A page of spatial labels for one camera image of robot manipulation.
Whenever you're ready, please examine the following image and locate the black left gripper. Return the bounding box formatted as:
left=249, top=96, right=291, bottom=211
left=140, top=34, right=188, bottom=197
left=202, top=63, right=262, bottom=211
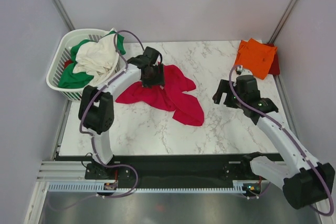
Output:
left=141, top=64, right=164, bottom=90

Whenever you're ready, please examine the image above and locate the pink t shirt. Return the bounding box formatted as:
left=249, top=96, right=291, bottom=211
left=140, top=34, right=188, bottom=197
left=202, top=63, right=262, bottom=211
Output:
left=116, top=65, right=204, bottom=126

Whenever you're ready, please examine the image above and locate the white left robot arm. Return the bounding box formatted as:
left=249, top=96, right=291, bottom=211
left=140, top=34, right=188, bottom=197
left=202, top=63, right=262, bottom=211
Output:
left=78, top=47, right=165, bottom=178

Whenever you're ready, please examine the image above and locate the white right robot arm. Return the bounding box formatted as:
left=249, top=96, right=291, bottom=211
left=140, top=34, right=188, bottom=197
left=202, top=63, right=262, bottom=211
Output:
left=213, top=65, right=335, bottom=216

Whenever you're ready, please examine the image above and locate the folded orange t shirt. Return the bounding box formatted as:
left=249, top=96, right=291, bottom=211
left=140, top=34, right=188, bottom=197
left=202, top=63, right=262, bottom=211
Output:
left=235, top=38, right=274, bottom=80

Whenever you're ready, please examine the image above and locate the white t shirt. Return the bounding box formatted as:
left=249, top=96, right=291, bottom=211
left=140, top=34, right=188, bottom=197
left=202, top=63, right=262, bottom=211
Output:
left=72, top=29, right=119, bottom=86

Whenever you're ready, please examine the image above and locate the folded dark red t shirt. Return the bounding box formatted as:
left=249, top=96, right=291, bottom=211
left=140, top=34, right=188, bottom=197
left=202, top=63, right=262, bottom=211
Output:
left=262, top=43, right=280, bottom=76

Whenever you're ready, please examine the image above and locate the white plastic laundry basket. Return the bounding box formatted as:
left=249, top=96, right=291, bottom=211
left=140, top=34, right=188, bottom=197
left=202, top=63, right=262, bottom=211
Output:
left=46, top=29, right=121, bottom=102

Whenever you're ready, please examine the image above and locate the green t shirt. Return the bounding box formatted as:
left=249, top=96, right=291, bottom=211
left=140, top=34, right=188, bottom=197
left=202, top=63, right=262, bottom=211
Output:
left=58, top=35, right=125, bottom=89

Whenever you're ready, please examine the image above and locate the dark red t shirt in basket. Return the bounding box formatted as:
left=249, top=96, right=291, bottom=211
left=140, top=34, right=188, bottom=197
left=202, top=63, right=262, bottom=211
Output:
left=64, top=59, right=74, bottom=71

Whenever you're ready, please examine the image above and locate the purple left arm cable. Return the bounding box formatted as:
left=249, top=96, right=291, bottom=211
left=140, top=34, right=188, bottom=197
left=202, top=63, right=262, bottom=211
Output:
left=47, top=30, right=145, bottom=211

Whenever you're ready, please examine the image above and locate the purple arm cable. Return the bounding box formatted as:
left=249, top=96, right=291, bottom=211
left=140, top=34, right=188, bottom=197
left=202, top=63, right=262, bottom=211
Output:
left=228, top=64, right=334, bottom=217
left=47, top=30, right=145, bottom=211

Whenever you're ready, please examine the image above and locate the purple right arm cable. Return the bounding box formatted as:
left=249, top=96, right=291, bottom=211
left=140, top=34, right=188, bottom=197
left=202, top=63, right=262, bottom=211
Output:
left=228, top=64, right=334, bottom=217

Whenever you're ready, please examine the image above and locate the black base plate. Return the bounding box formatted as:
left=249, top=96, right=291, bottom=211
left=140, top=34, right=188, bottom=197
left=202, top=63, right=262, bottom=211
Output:
left=54, top=153, right=286, bottom=189

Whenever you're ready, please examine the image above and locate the white slotted cable duct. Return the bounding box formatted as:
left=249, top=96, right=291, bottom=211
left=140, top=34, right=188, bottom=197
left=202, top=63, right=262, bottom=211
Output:
left=48, top=181, right=260, bottom=194

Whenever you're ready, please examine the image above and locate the right corner metal post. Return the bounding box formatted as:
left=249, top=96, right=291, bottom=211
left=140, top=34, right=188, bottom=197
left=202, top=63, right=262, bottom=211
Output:
left=268, top=0, right=299, bottom=44

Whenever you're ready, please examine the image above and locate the aluminium frame rail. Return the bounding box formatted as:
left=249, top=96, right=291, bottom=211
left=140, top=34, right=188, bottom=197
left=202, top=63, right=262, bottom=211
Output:
left=36, top=160, right=90, bottom=182

